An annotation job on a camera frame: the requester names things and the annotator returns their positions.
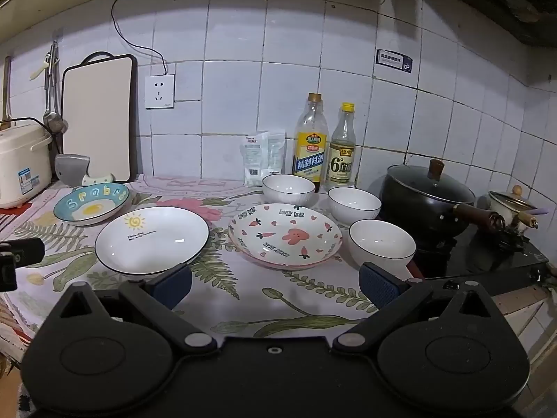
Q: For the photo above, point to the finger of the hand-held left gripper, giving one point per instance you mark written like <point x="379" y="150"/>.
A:
<point x="26" y="250"/>

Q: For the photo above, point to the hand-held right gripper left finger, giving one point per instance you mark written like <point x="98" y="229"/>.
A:
<point x="174" y="285"/>

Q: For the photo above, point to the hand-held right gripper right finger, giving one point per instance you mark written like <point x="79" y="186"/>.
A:
<point x="378" y="285"/>

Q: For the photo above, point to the white black-rimmed bowl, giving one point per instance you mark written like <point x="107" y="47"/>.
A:
<point x="288" y="191"/>
<point x="382" y="244"/>
<point x="353" y="204"/>

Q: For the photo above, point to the white sun print plate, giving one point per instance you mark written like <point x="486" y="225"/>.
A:
<point x="152" y="239"/>

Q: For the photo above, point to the blue egg print plate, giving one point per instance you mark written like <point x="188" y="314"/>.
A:
<point x="93" y="209"/>

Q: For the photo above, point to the pink rimmed plate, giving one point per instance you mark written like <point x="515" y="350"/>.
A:
<point x="283" y="267"/>

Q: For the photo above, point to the pink rabbit print plate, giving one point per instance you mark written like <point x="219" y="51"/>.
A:
<point x="285" y="235"/>

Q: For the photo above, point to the floral tablecloth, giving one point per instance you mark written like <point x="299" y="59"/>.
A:
<point x="261" y="300"/>

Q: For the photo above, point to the white rice cooker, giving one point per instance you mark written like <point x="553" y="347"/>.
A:
<point x="21" y="161"/>

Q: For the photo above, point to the black pot with lid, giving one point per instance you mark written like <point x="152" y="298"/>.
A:
<point x="417" y="200"/>

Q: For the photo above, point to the black gas stove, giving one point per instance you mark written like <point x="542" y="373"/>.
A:
<point x="470" y="257"/>

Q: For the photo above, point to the clear vinegar bottle yellow cap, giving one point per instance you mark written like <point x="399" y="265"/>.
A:
<point x="340" y="161"/>

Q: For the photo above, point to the hanging metal ladle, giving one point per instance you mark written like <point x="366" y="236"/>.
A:
<point x="54" y="122"/>

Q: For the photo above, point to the yellow label cooking wine bottle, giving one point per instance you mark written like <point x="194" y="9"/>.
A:
<point x="310" y="156"/>

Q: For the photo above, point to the small cream pot with lid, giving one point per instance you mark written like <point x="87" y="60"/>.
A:
<point x="507" y="207"/>

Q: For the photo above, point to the white cutting board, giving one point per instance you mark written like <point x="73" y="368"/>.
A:
<point x="98" y="117"/>

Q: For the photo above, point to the white salt packet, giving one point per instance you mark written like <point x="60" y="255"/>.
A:
<point x="254" y="156"/>

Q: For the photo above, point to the wooden spatula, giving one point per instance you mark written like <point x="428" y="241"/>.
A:
<point x="6" y="96"/>

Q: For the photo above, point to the clear plastic packet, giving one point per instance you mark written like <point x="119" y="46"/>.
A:
<point x="276" y="152"/>

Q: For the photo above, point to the dark range hood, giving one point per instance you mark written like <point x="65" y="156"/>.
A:
<point x="500" y="0"/>

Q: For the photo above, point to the white wall socket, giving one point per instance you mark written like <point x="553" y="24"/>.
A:
<point x="159" y="91"/>

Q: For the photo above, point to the dark wall sticker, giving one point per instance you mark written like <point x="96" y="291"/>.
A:
<point x="394" y="62"/>

